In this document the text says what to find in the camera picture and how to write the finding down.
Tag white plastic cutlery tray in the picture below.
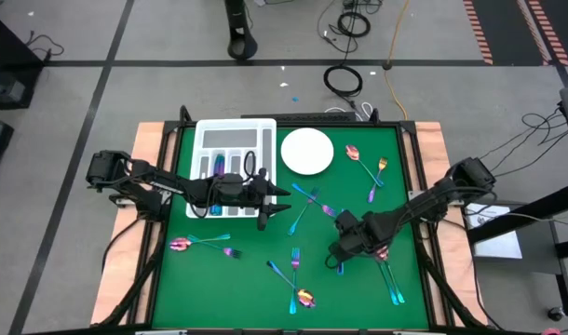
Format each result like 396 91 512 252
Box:
185 117 278 220

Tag black power strip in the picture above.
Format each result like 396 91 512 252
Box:
240 111 358 123

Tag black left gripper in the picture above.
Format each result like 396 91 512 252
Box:
220 167 293 215

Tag black metal stand frame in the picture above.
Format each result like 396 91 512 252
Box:
465 181 568 317

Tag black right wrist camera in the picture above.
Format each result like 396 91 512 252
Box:
333 209 358 234

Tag white round plate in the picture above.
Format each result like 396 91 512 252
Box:
280 127 335 177

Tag wooden table board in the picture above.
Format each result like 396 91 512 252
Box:
90 121 489 327

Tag black loose cables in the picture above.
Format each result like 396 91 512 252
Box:
479 109 568 181

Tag white panel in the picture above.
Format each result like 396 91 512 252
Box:
465 202 523 261

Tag black floor stand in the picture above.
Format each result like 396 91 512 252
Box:
223 0 259 60

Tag white cable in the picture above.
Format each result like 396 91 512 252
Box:
323 101 374 122

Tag coiled black cable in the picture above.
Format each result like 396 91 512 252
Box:
322 64 364 99
335 11 372 39

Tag black floor cable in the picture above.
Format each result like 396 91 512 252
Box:
25 30 65 64

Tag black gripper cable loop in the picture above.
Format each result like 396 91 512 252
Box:
243 149 258 181

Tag green table mat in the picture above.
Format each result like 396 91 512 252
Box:
152 125 430 329

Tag black cabinet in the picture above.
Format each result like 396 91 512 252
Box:
0 9 46 111

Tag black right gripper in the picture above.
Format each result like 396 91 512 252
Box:
328 208 391 264

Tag iridescent cutlery set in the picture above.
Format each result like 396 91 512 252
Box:
287 187 320 236

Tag iridescent fork with gold head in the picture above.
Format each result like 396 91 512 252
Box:
367 156 389 203

